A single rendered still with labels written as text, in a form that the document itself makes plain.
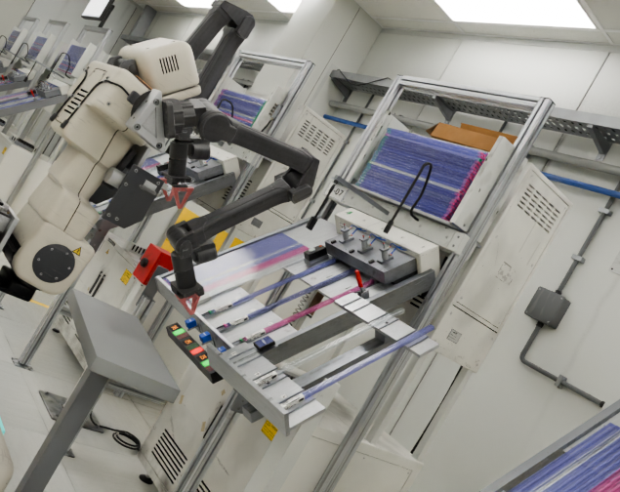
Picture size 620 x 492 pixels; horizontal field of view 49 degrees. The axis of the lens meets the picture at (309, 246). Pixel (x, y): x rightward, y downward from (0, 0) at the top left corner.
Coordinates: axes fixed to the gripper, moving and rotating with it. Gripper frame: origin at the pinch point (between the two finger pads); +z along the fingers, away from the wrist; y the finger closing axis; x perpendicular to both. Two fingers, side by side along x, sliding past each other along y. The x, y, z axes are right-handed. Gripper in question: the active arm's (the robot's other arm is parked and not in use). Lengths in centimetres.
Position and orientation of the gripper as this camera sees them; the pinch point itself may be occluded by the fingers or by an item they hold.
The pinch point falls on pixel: (191, 311)
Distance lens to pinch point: 205.5
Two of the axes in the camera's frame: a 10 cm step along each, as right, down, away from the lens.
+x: -8.4, 2.9, -4.6
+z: 0.9, 9.1, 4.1
